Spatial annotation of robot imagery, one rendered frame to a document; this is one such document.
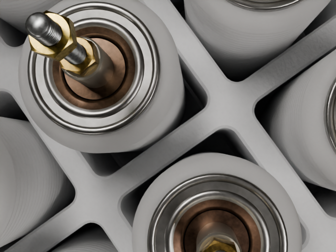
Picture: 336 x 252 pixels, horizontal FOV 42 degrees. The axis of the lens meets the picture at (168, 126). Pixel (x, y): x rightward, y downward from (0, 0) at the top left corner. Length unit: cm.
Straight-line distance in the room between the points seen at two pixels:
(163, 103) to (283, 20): 8
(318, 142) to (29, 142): 19
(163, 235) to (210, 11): 13
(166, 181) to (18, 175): 9
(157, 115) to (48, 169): 11
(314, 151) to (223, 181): 5
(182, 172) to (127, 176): 8
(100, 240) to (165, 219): 12
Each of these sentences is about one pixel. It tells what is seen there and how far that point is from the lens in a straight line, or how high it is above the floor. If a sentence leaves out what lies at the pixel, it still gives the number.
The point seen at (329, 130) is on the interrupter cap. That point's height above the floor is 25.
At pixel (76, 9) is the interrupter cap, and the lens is 26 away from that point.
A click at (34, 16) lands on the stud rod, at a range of 17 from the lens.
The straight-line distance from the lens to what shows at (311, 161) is 27.
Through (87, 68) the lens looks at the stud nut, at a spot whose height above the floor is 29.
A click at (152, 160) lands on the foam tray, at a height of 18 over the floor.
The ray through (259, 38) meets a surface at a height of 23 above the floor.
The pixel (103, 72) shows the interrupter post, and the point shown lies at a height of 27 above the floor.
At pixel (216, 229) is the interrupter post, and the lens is 23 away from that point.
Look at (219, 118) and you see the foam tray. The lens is 32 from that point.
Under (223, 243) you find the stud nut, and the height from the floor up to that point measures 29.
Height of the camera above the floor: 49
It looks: 85 degrees down
